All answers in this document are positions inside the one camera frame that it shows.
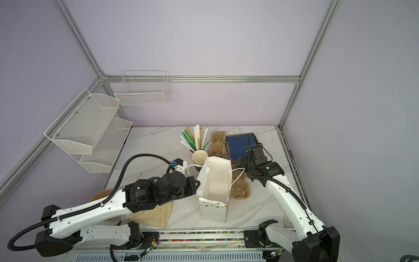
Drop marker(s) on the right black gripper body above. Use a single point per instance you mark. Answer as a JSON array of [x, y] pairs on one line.
[[244, 164]]

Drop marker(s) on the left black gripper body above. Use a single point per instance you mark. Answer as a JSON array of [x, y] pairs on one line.
[[187, 190]]

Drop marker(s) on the single brown pulp cup carrier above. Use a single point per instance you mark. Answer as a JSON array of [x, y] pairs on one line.
[[240, 188]]

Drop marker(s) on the white paper gift bag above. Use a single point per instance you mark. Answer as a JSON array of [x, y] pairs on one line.
[[214, 192]]

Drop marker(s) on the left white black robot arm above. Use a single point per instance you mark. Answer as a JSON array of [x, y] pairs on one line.
[[60, 230]]

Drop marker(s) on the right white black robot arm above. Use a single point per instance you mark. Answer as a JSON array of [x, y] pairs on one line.
[[294, 213]]

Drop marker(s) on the stack of paper cups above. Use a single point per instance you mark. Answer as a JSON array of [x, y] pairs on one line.
[[199, 157]]

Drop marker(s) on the bundle of wrapped straws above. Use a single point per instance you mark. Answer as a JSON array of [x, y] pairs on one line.
[[195, 138]]

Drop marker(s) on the brown bowl with greens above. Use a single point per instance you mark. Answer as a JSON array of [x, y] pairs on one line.
[[101, 194]]

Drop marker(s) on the lower white mesh shelf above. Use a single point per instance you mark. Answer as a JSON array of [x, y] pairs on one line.
[[105, 154]]

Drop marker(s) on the white mesh shelf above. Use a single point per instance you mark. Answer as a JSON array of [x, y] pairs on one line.
[[78, 129], [105, 154]]

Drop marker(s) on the upper white mesh shelf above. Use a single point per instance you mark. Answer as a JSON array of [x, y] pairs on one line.
[[78, 129]]

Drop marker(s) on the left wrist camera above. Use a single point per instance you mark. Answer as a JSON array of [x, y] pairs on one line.
[[180, 165]]

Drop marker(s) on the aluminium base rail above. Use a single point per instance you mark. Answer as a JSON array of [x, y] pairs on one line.
[[132, 237]]

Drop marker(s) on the white wire basket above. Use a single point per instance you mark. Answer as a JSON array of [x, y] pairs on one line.
[[143, 88]]

